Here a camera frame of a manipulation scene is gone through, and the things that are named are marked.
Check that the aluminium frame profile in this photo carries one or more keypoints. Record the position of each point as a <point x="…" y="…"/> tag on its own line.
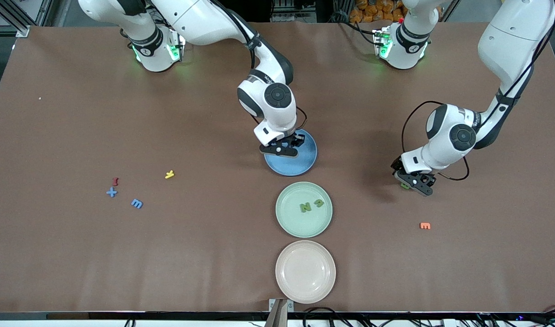
<point x="22" y="31"/>

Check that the orange packaged items pile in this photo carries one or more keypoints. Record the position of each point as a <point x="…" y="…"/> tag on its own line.
<point x="373" y="11"/>

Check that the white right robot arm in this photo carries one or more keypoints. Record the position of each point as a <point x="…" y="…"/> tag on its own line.
<point x="200" y="18"/>

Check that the brown table cover sheet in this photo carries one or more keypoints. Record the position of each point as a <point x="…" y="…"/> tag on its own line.
<point x="123" y="113"/>

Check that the beige pink plate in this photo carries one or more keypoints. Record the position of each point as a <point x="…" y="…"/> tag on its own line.
<point x="305" y="272"/>

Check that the blue letter E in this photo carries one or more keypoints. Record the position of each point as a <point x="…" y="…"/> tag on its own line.
<point x="136" y="203"/>

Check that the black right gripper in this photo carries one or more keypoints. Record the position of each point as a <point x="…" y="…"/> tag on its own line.
<point x="297" y="139"/>

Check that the yellow letter Y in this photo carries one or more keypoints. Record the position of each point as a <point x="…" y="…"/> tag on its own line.
<point x="169" y="174"/>

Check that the metal table edge bracket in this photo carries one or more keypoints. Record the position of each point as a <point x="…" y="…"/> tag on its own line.
<point x="290" y="308"/>

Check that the brown cardboard post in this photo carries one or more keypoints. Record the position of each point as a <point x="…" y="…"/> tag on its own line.
<point x="277" y="315"/>

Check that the blue plate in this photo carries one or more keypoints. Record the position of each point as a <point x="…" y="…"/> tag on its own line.
<point x="300" y="163"/>

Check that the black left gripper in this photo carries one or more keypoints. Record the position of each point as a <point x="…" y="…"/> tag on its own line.
<point x="397" y="165"/>

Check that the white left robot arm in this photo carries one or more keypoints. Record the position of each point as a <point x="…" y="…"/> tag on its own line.
<point x="509" y="45"/>

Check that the blue letter X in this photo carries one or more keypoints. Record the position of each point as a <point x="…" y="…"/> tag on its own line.
<point x="111" y="192"/>

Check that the green letter N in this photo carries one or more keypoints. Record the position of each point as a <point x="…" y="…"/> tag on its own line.
<point x="306" y="207"/>

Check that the light green plate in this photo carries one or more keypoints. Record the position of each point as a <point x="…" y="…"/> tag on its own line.
<point x="304" y="225"/>

